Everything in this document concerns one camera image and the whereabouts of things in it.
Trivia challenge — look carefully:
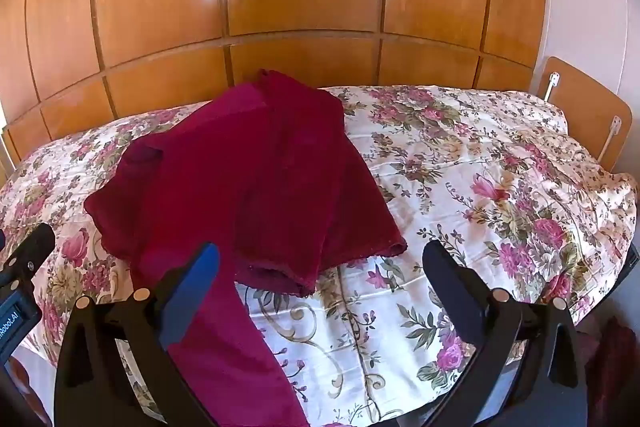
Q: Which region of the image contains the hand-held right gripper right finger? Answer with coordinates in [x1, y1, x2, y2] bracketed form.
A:
[422, 240, 588, 427]

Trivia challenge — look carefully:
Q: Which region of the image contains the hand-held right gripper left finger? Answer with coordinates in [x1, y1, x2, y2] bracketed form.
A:
[54, 243, 221, 427]

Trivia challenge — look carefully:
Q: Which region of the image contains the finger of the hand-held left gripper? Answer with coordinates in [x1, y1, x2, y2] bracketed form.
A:
[0, 222, 56, 291]

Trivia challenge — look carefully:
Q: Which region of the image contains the maroon knit garment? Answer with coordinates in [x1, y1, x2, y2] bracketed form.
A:
[84, 68, 408, 427]

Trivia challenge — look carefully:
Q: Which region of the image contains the floral bedspread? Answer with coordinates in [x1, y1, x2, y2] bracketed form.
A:
[0, 84, 640, 427]

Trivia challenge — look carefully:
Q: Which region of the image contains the dark red fabric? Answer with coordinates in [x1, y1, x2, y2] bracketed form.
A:
[580, 316, 640, 413]

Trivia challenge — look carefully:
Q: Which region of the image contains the wooden headboard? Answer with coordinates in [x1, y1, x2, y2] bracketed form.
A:
[530, 56, 633, 172]

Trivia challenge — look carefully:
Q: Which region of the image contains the dark bed frame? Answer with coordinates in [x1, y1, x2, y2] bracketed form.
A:
[617, 244, 640, 293]

